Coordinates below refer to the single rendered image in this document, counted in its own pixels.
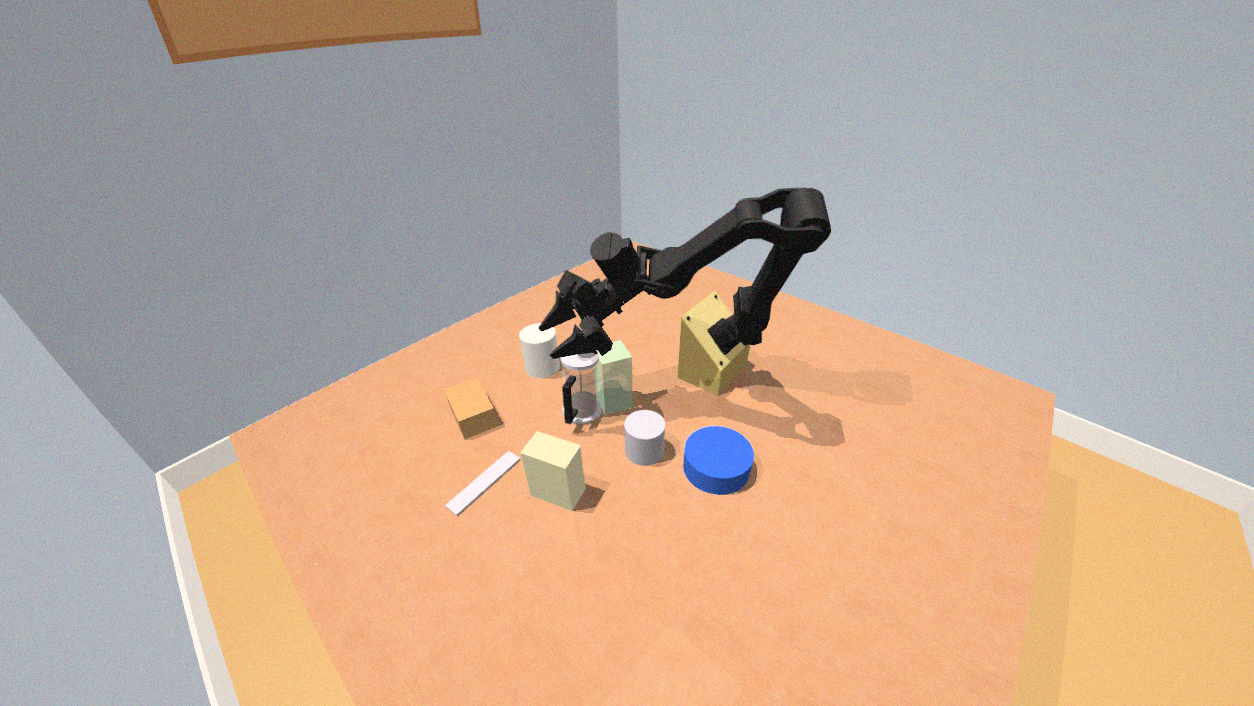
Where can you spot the blue short cylinder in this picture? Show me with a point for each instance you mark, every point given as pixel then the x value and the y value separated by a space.
pixel 717 460

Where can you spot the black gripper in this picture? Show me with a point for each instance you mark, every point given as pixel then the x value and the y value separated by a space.
pixel 592 336

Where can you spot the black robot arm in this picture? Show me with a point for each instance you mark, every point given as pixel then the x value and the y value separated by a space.
pixel 804 227

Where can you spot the white flat bar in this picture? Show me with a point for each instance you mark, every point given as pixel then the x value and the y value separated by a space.
pixel 477 487

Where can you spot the glass french press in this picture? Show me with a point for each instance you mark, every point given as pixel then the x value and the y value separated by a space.
pixel 580 388

